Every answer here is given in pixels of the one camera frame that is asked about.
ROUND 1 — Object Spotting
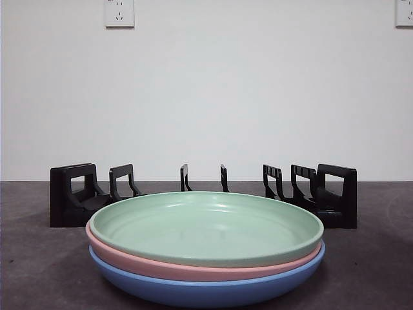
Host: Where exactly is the green round plate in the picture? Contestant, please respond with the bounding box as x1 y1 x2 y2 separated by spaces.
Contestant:
89 191 325 264

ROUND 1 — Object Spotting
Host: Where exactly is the pink round plate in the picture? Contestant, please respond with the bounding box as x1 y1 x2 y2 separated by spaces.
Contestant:
85 222 326 282

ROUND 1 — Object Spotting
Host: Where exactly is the blue round plate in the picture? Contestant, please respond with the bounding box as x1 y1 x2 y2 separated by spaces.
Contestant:
88 245 327 309

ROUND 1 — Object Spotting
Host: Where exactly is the black plastic dish rack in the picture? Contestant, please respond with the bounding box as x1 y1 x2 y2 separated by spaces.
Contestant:
50 163 358 230

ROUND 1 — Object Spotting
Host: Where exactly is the white wall socket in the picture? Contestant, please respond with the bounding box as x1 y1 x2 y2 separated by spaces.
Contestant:
395 0 413 28
104 0 135 28

